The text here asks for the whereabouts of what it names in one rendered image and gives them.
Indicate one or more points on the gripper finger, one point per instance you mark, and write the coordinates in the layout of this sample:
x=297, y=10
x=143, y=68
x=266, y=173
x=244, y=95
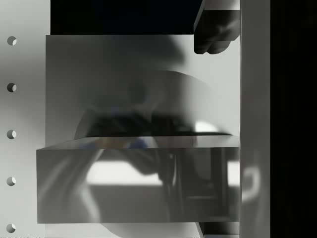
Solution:
x=215, y=29
x=220, y=230

